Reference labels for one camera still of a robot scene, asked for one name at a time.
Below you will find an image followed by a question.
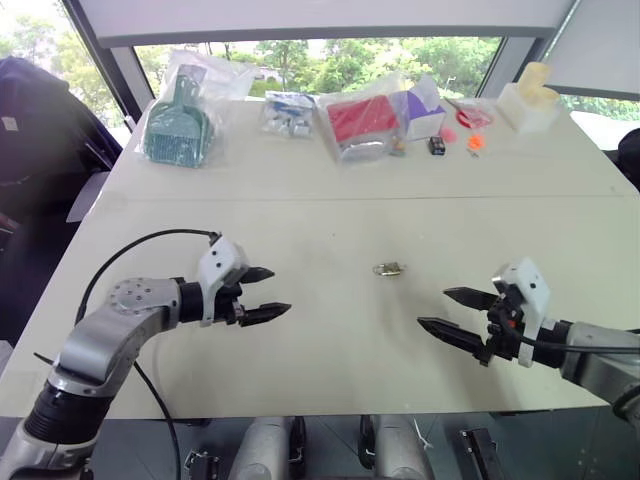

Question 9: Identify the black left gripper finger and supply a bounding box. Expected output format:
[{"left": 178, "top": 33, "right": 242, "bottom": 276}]
[
  {"left": 242, "top": 266, "right": 277, "bottom": 287},
  {"left": 240, "top": 301, "right": 293, "bottom": 329}
]

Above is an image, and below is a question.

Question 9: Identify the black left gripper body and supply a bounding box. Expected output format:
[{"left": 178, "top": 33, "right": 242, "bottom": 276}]
[{"left": 206, "top": 268, "right": 251, "bottom": 329}]

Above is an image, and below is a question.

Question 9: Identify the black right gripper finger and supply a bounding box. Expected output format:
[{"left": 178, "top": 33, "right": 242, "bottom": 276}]
[
  {"left": 416, "top": 316, "right": 489, "bottom": 359},
  {"left": 442, "top": 285, "right": 501, "bottom": 312}
]

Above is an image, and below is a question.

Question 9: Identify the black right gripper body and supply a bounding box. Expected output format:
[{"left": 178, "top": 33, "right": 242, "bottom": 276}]
[{"left": 476, "top": 288, "right": 527, "bottom": 367}]

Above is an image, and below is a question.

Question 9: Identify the silver rounded robot leg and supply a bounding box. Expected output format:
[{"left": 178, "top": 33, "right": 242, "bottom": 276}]
[
  {"left": 233, "top": 416, "right": 307, "bottom": 480},
  {"left": 358, "top": 414, "right": 437, "bottom": 480}
]

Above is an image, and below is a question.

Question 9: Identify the bag of small white parts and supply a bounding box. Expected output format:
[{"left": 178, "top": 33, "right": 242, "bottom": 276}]
[{"left": 258, "top": 90, "right": 319, "bottom": 140}]

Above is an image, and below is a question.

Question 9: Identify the teal dustpan in plastic bag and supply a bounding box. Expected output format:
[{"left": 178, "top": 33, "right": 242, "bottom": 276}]
[{"left": 141, "top": 48, "right": 262, "bottom": 170}]

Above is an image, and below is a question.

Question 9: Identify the red item in plastic bag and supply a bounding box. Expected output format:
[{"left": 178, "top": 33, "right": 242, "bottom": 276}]
[{"left": 316, "top": 73, "right": 407, "bottom": 165}]

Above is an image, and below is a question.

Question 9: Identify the red item in clear bag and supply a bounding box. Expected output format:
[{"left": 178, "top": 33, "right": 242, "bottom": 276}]
[{"left": 443, "top": 96, "right": 497, "bottom": 130}]

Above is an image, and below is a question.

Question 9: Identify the purple and white box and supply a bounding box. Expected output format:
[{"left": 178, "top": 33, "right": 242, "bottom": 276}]
[{"left": 398, "top": 74, "right": 449, "bottom": 145}]

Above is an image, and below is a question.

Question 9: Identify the dark object at table edge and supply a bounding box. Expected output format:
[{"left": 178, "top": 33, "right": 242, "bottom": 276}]
[{"left": 616, "top": 126, "right": 640, "bottom": 194}]

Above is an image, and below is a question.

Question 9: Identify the dark chair with jacket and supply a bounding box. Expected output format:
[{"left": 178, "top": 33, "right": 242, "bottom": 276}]
[{"left": 0, "top": 55, "right": 124, "bottom": 346}]

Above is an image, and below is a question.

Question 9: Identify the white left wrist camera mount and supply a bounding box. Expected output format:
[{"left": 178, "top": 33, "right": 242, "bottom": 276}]
[{"left": 195, "top": 236, "right": 251, "bottom": 329}]

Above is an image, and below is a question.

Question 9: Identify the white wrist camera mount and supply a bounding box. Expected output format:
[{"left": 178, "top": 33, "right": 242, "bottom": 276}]
[
  {"left": 490, "top": 257, "right": 552, "bottom": 369},
  {"left": 195, "top": 236, "right": 251, "bottom": 329}
]

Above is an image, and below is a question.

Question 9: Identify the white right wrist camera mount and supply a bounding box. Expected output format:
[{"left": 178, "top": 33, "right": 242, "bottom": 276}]
[{"left": 490, "top": 257, "right": 552, "bottom": 369}]

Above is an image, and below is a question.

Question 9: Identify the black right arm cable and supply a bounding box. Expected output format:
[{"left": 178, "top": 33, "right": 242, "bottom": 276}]
[{"left": 518, "top": 333, "right": 640, "bottom": 357}]

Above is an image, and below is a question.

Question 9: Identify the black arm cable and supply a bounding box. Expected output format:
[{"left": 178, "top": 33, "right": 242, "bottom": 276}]
[
  {"left": 518, "top": 333, "right": 640, "bottom": 357},
  {"left": 73, "top": 228, "right": 224, "bottom": 480}
]

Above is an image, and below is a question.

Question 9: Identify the black bracket under table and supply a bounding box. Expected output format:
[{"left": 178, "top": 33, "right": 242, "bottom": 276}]
[
  {"left": 458, "top": 426, "right": 507, "bottom": 480},
  {"left": 183, "top": 448, "right": 222, "bottom": 480}
]

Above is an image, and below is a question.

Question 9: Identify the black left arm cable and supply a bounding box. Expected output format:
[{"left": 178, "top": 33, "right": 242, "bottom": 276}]
[{"left": 73, "top": 228, "right": 224, "bottom": 480}]

